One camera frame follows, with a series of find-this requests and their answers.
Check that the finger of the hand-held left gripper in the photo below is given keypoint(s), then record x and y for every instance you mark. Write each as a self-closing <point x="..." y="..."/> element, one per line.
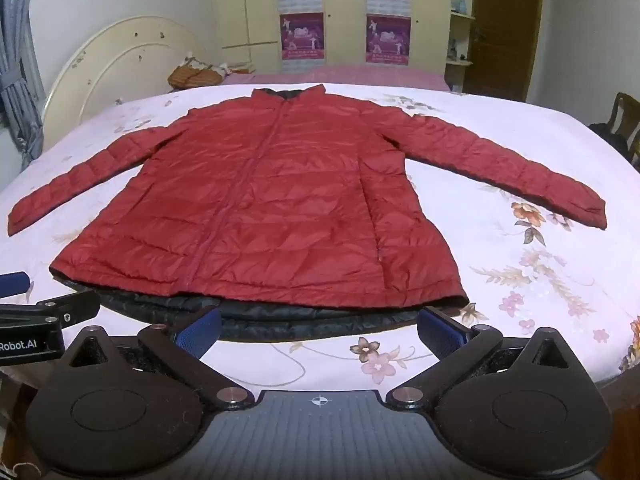
<point x="12" y="284"/>
<point x="65" y="307"/>

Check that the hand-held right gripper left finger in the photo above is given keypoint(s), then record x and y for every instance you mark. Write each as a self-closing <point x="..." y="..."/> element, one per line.
<point x="202" y="332"/>

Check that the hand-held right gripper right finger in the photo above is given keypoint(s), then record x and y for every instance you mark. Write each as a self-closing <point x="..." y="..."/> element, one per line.
<point x="440" y="332"/>

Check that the red puffer jacket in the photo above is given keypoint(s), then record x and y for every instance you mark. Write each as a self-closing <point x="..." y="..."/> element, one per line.
<point x="275" y="200"/>

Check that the grey blue curtain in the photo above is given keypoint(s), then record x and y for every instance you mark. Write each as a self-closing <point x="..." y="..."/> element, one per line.
<point x="17" y="85"/>

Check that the floral white bed sheet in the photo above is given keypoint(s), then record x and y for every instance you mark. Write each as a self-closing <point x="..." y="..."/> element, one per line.
<point x="550" y="125"/>

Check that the cream wooden headboard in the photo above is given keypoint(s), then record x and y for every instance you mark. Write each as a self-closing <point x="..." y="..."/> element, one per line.
<point x="115" y="60"/>

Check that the orange woven bag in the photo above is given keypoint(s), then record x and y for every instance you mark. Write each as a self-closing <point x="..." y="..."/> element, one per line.
<point x="192" y="75"/>

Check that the dark cloth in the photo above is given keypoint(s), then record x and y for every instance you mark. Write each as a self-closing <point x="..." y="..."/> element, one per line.
<point x="607" y="135"/>

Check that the wooden chair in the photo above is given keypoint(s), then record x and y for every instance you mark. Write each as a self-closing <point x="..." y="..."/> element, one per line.
<point x="625" y="110"/>

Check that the brown wooden door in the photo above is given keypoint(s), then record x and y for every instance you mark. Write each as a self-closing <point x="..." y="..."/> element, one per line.
<point x="505" y="35"/>

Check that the cream open shelf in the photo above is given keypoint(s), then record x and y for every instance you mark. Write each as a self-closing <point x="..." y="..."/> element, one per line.
<point x="462" y="20"/>

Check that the cream wardrobe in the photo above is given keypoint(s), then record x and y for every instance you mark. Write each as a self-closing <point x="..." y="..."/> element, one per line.
<point x="345" y="10"/>

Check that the purple wall poster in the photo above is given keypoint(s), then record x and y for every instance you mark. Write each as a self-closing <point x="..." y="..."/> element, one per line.
<point x="388" y="37"/>
<point x="301" y="32"/>

